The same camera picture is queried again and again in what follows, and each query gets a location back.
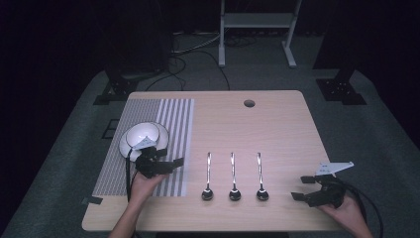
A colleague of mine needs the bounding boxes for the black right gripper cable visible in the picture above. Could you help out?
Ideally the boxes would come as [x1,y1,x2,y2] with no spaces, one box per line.
[335,178,384,238]

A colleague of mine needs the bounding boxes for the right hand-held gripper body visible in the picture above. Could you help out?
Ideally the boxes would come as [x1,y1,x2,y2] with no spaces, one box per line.
[304,161,355,209]

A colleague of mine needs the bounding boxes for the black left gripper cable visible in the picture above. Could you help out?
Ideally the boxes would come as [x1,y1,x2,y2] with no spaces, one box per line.
[125,147,139,203]

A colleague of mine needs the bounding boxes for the grey striped placemat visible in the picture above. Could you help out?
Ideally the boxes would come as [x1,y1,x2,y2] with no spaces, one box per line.
[92,97,195,198]

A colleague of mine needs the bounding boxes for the dark tape piece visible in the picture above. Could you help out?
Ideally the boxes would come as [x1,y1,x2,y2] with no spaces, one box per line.
[81,195,104,206]

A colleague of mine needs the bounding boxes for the person's right hand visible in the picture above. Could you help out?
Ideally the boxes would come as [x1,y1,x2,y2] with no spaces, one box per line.
[318,193,367,230]

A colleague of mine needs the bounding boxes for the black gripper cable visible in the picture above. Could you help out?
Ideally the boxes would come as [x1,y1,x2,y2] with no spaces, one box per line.
[335,178,384,238]
[125,147,139,203]

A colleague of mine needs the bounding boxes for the metal spoon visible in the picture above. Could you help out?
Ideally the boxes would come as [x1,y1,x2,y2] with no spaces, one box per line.
[201,151,215,202]
[256,151,270,202]
[228,151,243,202]

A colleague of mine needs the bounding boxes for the white bowl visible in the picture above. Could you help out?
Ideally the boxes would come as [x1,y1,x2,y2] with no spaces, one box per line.
[125,122,161,150]

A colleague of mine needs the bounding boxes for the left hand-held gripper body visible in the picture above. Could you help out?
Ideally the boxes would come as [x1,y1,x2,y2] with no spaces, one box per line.
[132,136,175,179]

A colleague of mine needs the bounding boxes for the black floor cable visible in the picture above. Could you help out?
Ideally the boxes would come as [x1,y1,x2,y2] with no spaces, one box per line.
[144,49,232,92]

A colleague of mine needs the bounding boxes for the person's left hand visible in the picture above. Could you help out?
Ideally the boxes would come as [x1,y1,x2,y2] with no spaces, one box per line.
[128,171,169,206]

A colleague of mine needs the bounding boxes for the white metal stand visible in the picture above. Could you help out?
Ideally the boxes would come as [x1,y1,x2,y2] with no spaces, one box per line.
[218,0,303,69]

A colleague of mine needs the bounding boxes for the grey floor cable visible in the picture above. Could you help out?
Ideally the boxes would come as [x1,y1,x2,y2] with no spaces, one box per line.
[171,31,222,56]

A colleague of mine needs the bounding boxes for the black stand base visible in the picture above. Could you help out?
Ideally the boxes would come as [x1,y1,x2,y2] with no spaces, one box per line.
[314,66,368,106]
[92,64,144,106]

